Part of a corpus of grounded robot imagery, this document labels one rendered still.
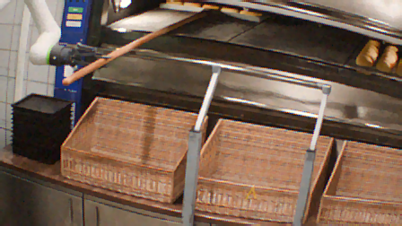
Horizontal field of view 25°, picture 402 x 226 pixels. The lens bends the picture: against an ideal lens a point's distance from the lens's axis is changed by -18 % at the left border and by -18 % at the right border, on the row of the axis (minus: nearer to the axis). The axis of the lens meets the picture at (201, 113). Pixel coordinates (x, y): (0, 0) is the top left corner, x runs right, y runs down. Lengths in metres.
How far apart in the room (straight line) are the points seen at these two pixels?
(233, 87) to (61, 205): 0.99
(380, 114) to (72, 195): 1.50
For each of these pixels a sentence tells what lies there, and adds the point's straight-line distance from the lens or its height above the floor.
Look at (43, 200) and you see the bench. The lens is 4.63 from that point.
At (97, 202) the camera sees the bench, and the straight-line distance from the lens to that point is 4.49.
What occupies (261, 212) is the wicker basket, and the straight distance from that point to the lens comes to 4.29.
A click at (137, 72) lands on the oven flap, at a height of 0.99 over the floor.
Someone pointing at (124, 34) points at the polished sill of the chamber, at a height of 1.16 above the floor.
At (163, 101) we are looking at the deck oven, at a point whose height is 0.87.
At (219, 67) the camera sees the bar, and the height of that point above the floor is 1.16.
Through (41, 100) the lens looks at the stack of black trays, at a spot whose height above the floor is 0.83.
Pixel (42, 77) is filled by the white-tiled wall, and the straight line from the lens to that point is 5.07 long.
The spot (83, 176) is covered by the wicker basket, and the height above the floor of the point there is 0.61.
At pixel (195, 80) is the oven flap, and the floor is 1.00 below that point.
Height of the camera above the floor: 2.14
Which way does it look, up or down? 16 degrees down
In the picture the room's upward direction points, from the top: 5 degrees clockwise
